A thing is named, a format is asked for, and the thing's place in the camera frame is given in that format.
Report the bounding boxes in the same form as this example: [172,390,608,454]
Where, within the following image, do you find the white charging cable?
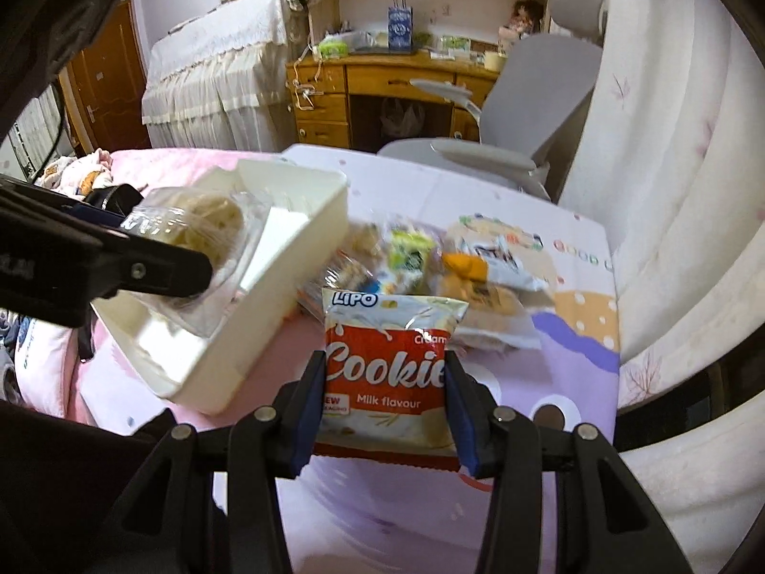
[290,42,327,111]

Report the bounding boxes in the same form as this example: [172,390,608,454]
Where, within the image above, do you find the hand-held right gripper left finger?
[101,350,328,574]

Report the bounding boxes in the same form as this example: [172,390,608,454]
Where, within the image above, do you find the white printed snack packet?
[445,215,554,294]

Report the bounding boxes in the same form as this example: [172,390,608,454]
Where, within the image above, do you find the yellow orange snack packet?
[439,251,527,318]

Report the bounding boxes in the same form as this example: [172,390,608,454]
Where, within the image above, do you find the clear brown pastry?
[299,221,395,318]

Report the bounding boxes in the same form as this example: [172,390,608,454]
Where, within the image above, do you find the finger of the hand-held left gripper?
[0,175,129,240]
[60,224,214,306]

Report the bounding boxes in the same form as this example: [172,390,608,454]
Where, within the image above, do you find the clear pale pastry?
[122,187,270,336]

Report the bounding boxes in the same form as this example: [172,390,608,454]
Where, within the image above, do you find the brown wooden door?
[60,0,150,153]

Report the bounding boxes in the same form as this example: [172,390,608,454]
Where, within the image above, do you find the translucent plastic bag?
[379,99,426,140]

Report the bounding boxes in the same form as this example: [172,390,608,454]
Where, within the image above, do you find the doll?
[499,0,542,43]

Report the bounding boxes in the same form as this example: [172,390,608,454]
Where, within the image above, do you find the white plastic box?
[89,158,350,416]

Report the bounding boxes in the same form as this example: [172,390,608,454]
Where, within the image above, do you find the white ribbed radiator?
[3,87,66,183]

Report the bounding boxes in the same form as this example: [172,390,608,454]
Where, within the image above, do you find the wooden bookshelf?
[307,0,557,57]

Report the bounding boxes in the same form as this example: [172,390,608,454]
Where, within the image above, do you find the white plastic bag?
[343,29,383,52]

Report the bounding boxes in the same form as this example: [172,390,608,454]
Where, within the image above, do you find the grey office chair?
[376,0,607,201]

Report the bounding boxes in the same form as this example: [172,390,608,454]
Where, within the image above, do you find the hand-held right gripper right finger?
[443,350,694,574]

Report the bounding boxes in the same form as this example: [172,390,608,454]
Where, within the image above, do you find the white floral curtain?
[556,0,765,574]

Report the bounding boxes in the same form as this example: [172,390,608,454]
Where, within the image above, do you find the green snack packet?
[382,224,437,294]

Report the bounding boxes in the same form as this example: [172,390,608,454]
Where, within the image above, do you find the white printed pillow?
[0,311,90,422]

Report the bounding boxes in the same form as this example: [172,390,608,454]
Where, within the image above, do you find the black handbag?
[84,184,144,216]

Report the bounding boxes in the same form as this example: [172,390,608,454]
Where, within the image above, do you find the cartoon printed fleece cloth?
[36,152,114,195]

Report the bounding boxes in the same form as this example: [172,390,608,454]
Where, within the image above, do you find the red cookie packet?
[314,286,470,470]

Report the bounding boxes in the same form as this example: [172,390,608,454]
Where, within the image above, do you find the dark cloth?
[0,0,157,150]

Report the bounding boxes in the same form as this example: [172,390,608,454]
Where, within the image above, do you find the beige bread packet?
[448,287,545,353]

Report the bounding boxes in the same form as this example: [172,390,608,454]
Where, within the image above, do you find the cartoon printed tablecloth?
[77,143,623,574]

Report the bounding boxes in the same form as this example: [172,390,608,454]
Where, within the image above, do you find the blue gift bag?
[387,0,416,54]

